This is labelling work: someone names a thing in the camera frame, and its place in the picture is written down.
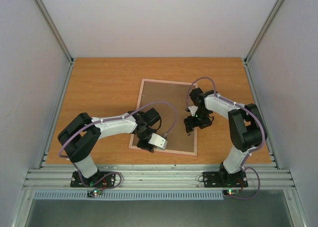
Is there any aluminium rail base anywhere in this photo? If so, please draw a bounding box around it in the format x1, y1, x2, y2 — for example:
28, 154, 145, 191
23, 163, 296, 190

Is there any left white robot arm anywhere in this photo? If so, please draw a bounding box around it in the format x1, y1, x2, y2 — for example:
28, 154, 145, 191
58, 108, 167, 187

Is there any grey slotted cable duct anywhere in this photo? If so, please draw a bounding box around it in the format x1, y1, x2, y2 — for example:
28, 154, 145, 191
33, 190, 224, 201

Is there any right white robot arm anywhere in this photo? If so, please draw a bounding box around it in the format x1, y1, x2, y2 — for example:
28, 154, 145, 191
184, 88, 267, 187

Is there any left aluminium corner post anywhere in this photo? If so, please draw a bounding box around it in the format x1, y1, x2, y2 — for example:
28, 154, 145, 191
34, 0, 74, 64

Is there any left controller board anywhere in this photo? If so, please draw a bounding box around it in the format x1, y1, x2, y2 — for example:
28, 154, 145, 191
86, 189, 103, 198

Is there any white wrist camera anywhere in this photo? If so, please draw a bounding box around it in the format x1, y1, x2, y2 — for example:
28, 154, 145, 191
185, 105, 198, 117
148, 133, 167, 150

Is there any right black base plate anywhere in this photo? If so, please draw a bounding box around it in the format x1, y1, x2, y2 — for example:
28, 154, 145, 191
203, 170, 248, 188

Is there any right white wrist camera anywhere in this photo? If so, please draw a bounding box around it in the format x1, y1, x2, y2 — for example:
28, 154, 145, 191
185, 105, 198, 117

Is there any controller board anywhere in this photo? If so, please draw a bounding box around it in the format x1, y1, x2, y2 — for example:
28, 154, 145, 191
223, 189, 241, 196
86, 189, 103, 198

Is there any brown frame backing board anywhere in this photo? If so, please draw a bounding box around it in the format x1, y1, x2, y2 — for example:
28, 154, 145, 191
131, 80, 196, 153

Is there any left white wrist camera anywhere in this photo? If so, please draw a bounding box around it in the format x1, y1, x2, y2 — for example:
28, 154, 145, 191
148, 133, 167, 150

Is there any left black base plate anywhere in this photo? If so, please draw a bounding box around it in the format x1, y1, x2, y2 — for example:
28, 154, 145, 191
70, 171, 116, 188

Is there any right aluminium corner post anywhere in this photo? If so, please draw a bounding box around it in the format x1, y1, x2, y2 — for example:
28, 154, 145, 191
243, 0, 285, 65

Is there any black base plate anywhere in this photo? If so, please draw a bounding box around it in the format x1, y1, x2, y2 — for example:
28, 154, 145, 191
70, 171, 116, 188
203, 170, 248, 188

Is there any right controller board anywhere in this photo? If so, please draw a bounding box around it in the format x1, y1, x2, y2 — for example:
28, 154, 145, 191
223, 189, 241, 196

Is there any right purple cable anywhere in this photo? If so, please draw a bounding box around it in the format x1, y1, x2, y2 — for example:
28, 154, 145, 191
185, 76, 266, 200

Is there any aluminium corner post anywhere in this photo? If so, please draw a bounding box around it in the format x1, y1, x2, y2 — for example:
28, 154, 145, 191
34, 0, 74, 64
243, 0, 285, 65

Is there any pink picture frame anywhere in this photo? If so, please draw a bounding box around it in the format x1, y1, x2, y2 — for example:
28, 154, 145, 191
128, 78, 199, 157

